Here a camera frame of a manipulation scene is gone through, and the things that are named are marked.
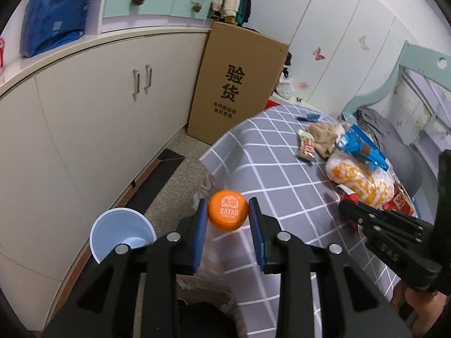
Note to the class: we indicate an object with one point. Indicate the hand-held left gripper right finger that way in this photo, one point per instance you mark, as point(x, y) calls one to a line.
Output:
point(257, 234)

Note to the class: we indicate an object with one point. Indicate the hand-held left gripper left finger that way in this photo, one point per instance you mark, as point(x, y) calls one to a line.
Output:
point(201, 234)

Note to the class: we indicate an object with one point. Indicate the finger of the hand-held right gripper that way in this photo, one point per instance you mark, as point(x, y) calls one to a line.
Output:
point(370, 214)
point(398, 257)

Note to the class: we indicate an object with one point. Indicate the clear bottle with orange cap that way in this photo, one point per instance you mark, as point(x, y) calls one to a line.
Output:
point(227, 211)

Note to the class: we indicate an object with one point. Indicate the pale blue plastic bucket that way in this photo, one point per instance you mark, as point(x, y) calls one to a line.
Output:
point(116, 229)

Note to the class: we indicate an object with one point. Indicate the brown paper bag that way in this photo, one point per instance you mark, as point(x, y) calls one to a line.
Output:
point(324, 139)

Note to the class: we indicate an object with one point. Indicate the small blue wrapper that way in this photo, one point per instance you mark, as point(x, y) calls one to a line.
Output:
point(309, 117)

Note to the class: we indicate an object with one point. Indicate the person's right hand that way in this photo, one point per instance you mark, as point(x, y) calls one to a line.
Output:
point(422, 310)

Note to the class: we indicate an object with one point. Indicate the small red wrapper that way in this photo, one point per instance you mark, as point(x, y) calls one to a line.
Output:
point(348, 193)

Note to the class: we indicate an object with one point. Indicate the red snack packet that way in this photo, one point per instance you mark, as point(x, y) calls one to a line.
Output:
point(401, 200)

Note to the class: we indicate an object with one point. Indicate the orange and white plastic bag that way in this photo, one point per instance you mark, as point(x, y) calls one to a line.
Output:
point(356, 179)

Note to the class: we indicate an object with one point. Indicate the fuzzy pink slipper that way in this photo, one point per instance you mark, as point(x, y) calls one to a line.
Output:
point(204, 288)

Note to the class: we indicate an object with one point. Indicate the blue snack bag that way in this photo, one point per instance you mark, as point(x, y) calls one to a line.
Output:
point(363, 148)

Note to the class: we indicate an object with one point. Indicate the grey checked bed sheet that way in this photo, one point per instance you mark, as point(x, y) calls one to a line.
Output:
point(274, 169)

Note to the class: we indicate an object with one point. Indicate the dark floor mat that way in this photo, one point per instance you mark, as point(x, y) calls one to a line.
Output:
point(155, 179)

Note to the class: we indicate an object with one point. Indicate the grey cloth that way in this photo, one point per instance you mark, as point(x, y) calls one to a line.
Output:
point(394, 141)

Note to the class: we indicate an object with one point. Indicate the red and white snack wrapper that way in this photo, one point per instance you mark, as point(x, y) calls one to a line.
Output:
point(306, 146)

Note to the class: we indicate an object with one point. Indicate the teal bed headboard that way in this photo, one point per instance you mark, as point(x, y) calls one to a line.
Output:
point(387, 84)

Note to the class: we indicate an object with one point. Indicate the tall cardboard box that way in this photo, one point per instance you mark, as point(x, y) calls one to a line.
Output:
point(239, 88)

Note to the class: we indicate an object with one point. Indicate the small white plastic bag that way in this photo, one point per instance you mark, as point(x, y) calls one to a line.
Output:
point(286, 87)

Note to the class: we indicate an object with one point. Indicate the white floor cabinet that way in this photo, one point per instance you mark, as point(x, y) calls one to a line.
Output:
point(88, 130)

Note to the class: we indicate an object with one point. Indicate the pink butterfly sticker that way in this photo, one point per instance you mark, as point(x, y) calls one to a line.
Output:
point(319, 54)

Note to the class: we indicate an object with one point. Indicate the cream butterfly sticker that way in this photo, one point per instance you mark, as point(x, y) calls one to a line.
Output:
point(364, 42)

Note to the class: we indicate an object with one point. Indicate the white wardrobe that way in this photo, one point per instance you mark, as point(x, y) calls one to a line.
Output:
point(338, 17)

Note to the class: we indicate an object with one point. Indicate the blue plastic package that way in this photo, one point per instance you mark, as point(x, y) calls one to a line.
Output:
point(53, 21)

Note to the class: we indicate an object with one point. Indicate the white bag with red print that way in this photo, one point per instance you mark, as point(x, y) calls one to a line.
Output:
point(1, 52)

